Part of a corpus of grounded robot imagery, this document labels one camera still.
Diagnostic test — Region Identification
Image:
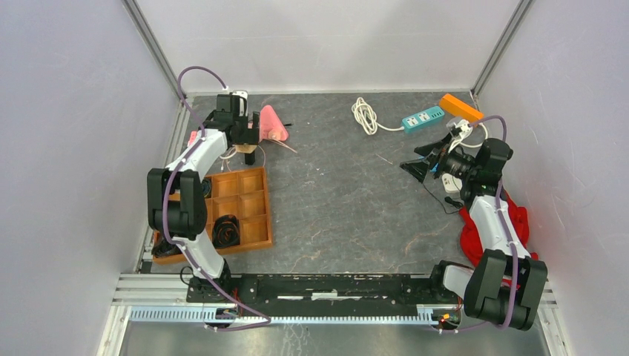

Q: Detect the dark rolled cloth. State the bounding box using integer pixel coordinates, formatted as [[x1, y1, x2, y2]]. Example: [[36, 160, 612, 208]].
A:
[[212, 214, 240, 249]]

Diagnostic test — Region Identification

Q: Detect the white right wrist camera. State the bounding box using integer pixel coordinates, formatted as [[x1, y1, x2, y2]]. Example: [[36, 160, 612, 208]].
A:
[[446, 116, 473, 143]]

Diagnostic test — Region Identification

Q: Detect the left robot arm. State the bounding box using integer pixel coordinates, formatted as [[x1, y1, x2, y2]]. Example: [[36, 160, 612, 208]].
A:
[[147, 90, 260, 303]]

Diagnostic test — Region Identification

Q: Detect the pink plug adapter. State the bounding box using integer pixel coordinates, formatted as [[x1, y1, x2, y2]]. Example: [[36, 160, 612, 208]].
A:
[[187, 131, 198, 147]]

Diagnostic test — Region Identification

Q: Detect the red cloth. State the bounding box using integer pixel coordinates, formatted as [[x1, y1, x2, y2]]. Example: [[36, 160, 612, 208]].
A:
[[458, 196, 539, 267]]

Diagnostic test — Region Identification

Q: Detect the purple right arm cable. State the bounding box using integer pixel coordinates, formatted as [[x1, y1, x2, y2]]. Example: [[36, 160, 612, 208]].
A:
[[442, 114, 519, 334]]

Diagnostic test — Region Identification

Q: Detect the black block plug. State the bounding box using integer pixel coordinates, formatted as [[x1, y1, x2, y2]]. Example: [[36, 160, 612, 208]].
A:
[[244, 152, 256, 166]]

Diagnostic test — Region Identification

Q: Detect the white coiled cable centre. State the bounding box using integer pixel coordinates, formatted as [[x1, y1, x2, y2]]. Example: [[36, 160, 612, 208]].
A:
[[350, 96, 405, 136]]

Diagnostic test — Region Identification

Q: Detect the pink thin cord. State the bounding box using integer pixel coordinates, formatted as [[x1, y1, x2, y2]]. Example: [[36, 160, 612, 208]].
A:
[[218, 137, 298, 173]]

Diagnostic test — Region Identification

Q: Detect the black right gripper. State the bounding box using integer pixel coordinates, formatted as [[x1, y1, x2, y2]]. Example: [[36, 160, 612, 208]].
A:
[[399, 132, 478, 185]]

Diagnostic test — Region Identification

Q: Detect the white coiled cable top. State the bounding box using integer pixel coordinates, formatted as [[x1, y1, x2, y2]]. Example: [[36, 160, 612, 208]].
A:
[[448, 122, 490, 154]]

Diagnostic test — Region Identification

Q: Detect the black rolled cloth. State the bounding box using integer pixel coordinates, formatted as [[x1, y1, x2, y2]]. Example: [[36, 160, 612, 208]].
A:
[[151, 239, 182, 259]]

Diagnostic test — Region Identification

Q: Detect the thin black adapter cord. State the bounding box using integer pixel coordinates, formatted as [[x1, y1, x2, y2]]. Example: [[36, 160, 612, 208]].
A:
[[422, 182, 464, 216]]

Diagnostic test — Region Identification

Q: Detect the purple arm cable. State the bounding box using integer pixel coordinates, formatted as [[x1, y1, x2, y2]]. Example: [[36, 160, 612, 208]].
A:
[[161, 65, 272, 332], [442, 114, 519, 334]]

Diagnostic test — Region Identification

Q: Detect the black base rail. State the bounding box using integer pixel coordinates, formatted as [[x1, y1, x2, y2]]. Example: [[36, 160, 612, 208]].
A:
[[186, 266, 461, 319]]

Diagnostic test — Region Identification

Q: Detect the teal power strip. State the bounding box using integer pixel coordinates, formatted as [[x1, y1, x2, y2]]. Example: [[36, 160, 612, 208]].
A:
[[401, 106, 445, 134]]

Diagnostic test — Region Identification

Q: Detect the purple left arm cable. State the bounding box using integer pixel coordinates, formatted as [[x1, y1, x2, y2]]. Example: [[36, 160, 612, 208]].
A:
[[161, 65, 272, 332]]

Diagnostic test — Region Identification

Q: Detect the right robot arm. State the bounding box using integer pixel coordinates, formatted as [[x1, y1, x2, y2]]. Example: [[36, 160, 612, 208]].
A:
[[400, 135, 547, 331]]

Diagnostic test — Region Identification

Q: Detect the pink triangular power strip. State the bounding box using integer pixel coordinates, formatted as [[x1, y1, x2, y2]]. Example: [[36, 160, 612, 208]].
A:
[[259, 105, 289, 142]]

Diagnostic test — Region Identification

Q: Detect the orange power strip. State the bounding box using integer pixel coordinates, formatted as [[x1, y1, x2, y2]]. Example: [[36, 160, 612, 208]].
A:
[[438, 93, 485, 122]]

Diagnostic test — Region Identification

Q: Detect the white coiled cable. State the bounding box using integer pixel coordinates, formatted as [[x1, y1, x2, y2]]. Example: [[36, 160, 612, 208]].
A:
[[448, 122, 490, 154], [350, 96, 405, 136]]

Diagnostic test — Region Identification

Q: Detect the white square plug adapter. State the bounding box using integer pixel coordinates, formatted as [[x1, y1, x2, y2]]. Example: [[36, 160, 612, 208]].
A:
[[441, 174, 463, 194]]

